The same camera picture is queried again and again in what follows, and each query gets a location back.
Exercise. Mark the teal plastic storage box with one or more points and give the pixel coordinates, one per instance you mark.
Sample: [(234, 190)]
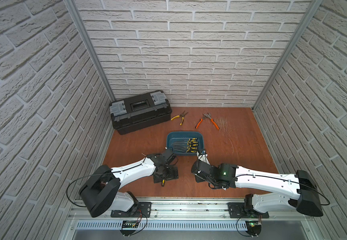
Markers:
[(173, 136)]

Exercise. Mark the yellow handled pliers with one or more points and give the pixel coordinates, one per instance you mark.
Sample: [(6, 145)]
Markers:
[(180, 116)]

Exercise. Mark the left controller board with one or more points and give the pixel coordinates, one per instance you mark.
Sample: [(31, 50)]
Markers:
[(129, 228)]

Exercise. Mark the controller board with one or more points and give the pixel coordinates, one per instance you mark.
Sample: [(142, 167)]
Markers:
[(253, 228), (129, 228)]

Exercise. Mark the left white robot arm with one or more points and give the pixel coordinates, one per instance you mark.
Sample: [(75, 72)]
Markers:
[(100, 192)]

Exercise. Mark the black plastic toolbox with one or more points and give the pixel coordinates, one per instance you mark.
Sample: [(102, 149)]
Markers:
[(139, 112)]

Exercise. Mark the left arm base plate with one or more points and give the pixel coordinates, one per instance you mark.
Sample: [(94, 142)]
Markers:
[(137, 210)]

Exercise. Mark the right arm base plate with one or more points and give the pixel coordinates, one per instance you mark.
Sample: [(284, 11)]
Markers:
[(237, 210)]

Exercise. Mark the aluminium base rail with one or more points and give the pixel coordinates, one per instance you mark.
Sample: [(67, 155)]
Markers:
[(186, 214)]

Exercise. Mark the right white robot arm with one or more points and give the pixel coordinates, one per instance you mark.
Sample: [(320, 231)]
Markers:
[(282, 191)]

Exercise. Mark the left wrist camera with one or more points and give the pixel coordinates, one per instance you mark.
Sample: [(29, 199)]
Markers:
[(162, 159)]

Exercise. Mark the right controller board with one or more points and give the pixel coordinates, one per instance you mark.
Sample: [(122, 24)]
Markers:
[(253, 228)]

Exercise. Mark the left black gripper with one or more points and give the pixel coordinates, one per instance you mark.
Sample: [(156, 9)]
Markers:
[(166, 175)]

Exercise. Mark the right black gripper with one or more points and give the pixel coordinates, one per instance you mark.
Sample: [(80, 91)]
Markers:
[(198, 180)]

